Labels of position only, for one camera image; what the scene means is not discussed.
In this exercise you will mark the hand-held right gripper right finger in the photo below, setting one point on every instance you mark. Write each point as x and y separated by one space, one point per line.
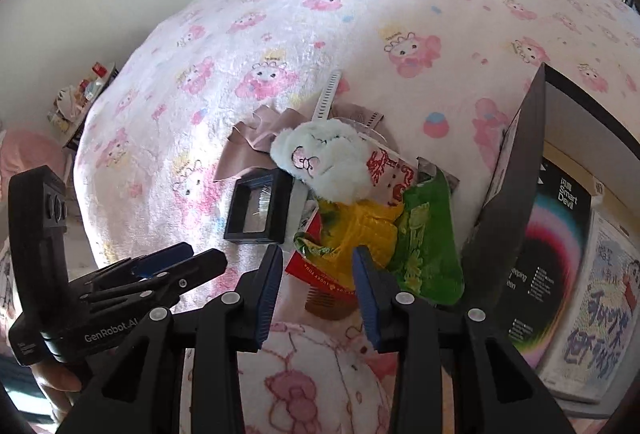
366 299

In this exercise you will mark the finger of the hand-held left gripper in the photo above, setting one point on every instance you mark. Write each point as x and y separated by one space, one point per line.
160 260
200 266

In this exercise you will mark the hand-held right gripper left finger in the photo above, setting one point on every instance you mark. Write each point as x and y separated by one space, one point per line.
264 299

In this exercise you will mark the red booklet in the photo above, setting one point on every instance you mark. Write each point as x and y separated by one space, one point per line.
305 266

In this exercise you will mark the yellow snack packet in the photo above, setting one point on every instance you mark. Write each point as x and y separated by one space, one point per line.
360 229

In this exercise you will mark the green snack packet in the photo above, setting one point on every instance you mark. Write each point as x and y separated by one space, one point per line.
425 239

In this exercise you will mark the black storage box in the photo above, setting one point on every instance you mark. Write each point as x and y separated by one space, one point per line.
515 194

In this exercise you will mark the person's left hand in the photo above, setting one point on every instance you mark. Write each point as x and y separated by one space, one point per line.
57 376

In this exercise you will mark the brown wooden comb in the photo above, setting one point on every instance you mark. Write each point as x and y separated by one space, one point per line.
327 305

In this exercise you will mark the black display case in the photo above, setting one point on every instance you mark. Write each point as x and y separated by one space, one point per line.
252 209

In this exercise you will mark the pink cushion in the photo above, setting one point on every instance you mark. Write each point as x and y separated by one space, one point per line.
25 158

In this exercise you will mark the white cloth with pink outlines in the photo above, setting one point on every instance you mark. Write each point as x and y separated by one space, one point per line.
310 384

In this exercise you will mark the white packet with red print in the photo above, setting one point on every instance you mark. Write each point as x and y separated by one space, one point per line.
387 174

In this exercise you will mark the pink bow cloth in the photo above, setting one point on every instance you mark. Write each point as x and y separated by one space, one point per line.
245 146

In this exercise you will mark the dark foil packet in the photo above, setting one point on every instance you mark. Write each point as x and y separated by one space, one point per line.
426 166

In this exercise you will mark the white plush toy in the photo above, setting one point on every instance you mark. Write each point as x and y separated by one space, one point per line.
330 153

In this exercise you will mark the cluttered bedside shelf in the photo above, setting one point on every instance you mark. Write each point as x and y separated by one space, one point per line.
82 103

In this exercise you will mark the film strip card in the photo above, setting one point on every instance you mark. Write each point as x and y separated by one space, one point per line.
367 118

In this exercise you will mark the black rainbow booklet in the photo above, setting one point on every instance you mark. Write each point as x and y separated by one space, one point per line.
550 259

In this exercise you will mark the comic print paper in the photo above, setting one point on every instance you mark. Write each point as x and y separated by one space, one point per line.
600 309

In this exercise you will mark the pink cartoon printed blanket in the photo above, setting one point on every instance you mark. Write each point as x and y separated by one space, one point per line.
350 23

